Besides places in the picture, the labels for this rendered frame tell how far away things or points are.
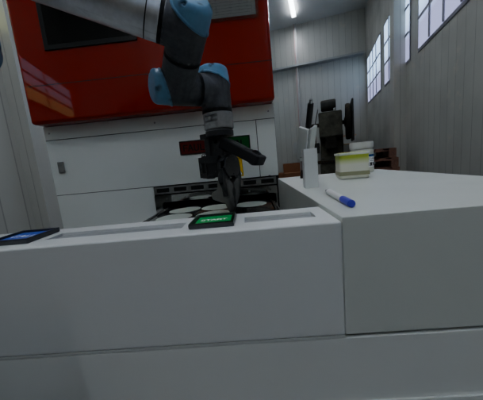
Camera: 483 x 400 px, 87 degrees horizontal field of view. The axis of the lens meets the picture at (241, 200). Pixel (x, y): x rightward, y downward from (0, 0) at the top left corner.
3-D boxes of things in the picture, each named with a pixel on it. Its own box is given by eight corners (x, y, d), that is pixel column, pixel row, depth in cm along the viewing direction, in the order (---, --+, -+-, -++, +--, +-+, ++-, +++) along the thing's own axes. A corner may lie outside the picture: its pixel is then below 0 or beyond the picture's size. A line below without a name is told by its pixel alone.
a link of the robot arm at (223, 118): (237, 113, 65) (220, 109, 58) (239, 131, 66) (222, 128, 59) (213, 117, 69) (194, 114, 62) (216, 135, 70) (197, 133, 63)
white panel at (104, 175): (69, 234, 98) (47, 128, 92) (281, 216, 95) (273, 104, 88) (63, 236, 95) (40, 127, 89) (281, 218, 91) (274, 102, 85)
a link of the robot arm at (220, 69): (189, 71, 63) (219, 74, 68) (194, 116, 65) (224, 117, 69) (201, 58, 57) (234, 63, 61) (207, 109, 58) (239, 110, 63)
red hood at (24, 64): (132, 141, 159) (116, 37, 150) (262, 128, 155) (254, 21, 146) (28, 125, 84) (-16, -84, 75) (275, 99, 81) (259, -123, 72)
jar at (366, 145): (346, 172, 85) (345, 144, 84) (367, 171, 85) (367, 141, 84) (355, 174, 78) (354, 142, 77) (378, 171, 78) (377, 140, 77)
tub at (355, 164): (335, 177, 73) (333, 153, 72) (362, 175, 71) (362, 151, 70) (339, 179, 65) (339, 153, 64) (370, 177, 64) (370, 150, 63)
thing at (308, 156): (297, 186, 61) (294, 128, 59) (314, 184, 61) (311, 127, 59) (303, 189, 55) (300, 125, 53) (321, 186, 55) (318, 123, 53)
